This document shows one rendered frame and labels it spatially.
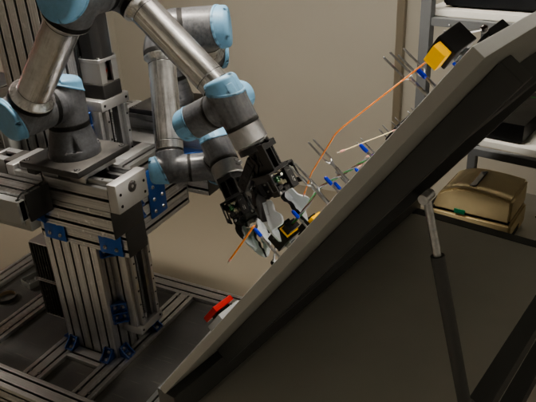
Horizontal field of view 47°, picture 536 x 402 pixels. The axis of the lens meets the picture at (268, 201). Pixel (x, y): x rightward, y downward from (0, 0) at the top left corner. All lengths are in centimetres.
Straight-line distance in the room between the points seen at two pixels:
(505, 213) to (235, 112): 126
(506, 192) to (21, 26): 167
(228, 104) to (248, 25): 277
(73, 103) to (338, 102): 234
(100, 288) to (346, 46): 212
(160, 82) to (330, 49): 222
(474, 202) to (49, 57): 147
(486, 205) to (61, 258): 154
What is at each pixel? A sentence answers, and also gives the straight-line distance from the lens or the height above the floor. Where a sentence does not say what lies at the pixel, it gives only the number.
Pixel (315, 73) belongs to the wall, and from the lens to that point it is 388.
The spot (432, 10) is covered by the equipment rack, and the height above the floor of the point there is 146.
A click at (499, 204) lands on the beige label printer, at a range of 226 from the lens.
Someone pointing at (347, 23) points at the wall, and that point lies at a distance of 373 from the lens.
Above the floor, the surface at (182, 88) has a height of 122.
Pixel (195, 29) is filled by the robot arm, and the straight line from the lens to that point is 173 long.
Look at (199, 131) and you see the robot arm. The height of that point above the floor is 138.
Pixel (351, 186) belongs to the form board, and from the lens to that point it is 81.
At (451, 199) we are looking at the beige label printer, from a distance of 231.
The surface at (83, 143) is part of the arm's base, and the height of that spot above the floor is 121.
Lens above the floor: 184
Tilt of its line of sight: 27 degrees down
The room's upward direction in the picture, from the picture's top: 3 degrees counter-clockwise
